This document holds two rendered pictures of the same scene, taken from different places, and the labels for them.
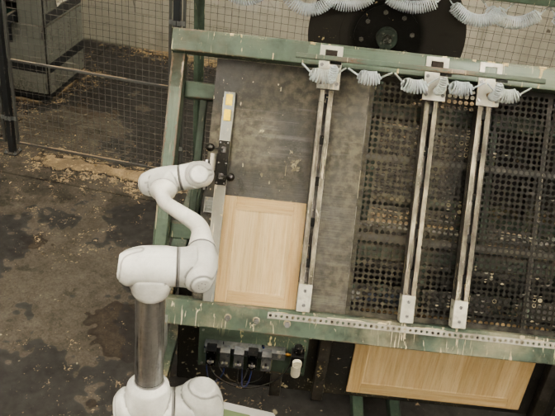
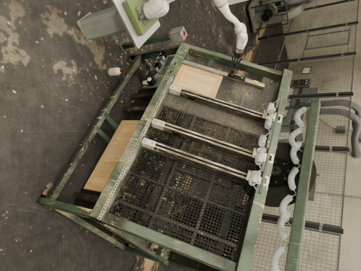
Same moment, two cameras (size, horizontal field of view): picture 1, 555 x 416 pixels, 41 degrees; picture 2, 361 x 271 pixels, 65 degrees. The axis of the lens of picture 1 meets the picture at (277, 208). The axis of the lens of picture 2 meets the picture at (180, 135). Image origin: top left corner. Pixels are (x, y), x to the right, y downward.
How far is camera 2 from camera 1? 2.25 m
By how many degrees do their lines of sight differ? 30
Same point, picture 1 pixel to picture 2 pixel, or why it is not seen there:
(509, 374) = (104, 182)
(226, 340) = (165, 63)
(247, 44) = (284, 91)
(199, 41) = (286, 77)
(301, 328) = (162, 85)
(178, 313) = (181, 51)
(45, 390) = not seen: hidden behind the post
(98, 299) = not seen: hidden behind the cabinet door
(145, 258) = not seen: outside the picture
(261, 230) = (206, 84)
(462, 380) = (109, 162)
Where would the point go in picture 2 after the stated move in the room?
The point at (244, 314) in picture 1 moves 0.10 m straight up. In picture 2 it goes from (174, 69) to (182, 69)
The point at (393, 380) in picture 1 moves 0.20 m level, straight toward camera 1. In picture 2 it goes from (120, 136) to (112, 121)
